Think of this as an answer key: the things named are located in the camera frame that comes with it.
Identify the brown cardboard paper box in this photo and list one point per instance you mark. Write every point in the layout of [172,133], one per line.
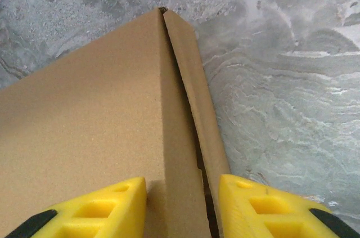
[98,122]

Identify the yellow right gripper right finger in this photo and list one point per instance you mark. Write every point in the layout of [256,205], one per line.
[267,210]

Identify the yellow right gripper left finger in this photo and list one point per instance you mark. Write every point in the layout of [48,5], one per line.
[98,212]

